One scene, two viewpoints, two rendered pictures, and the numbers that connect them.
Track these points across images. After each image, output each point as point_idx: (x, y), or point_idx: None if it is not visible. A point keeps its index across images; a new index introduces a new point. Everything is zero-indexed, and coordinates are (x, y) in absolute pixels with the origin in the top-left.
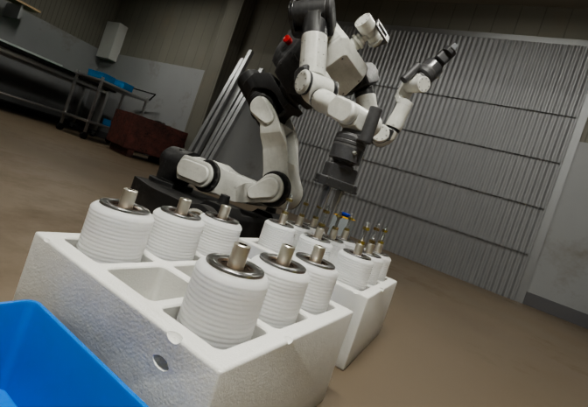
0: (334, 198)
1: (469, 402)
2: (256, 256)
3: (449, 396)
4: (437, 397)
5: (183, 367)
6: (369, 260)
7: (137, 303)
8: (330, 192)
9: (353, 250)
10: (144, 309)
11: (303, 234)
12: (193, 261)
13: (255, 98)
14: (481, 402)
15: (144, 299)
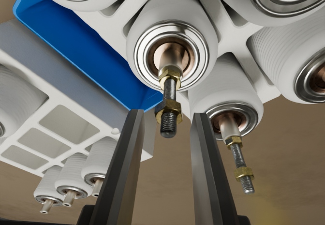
0: (200, 170)
1: (303, 104)
2: (55, 187)
3: (288, 99)
4: (268, 102)
5: None
6: None
7: (32, 172)
8: (131, 214)
9: (240, 105)
10: (36, 174)
11: (132, 46)
12: (20, 129)
13: None
14: (321, 103)
15: (32, 170)
